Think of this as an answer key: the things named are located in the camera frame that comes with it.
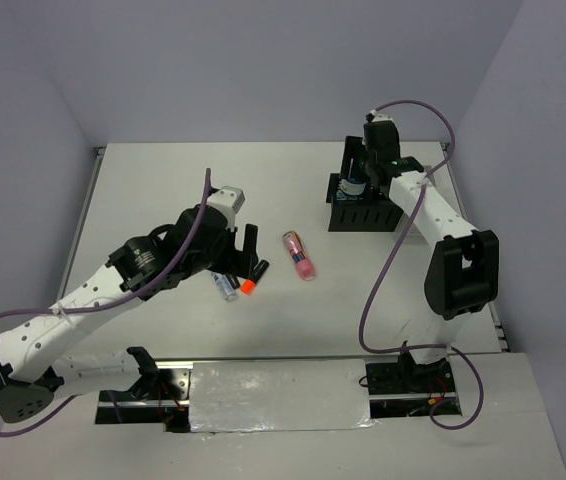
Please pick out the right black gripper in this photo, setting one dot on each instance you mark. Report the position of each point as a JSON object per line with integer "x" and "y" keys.
{"x": 355, "y": 147}

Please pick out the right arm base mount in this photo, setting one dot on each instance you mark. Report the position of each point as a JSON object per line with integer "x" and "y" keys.
{"x": 400, "y": 388}

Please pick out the pink capped highlighter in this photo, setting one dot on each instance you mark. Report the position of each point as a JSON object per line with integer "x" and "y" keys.
{"x": 233, "y": 281}

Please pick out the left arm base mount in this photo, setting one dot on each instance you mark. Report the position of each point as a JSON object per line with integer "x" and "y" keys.
{"x": 167, "y": 406}

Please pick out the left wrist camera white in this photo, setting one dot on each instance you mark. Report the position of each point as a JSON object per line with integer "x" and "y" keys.
{"x": 228, "y": 200}

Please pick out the black slotted organizer box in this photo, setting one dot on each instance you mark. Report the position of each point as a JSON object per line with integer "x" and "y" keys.
{"x": 371, "y": 213}

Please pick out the white slotted organizer box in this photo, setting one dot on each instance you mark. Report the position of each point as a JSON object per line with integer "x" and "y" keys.
{"x": 415, "y": 232}

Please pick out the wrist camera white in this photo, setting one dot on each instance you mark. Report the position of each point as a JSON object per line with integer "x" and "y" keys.
{"x": 228, "y": 200}
{"x": 375, "y": 116}

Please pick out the clear blue capped pen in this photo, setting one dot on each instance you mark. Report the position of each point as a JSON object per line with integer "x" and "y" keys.
{"x": 224, "y": 286}

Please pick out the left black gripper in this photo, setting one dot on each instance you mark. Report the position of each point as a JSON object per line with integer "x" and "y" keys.
{"x": 242, "y": 261}

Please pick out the pink glue stick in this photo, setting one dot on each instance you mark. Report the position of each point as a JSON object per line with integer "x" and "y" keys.
{"x": 302, "y": 264}

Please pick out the orange capped highlighter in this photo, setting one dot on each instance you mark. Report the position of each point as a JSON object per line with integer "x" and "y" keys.
{"x": 254, "y": 277}

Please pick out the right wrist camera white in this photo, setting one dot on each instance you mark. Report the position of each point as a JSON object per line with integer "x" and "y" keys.
{"x": 375, "y": 116}

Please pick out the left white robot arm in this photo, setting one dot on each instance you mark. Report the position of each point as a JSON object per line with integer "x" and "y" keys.
{"x": 36, "y": 365}

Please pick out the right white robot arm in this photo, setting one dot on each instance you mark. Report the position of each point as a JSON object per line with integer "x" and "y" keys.
{"x": 462, "y": 275}

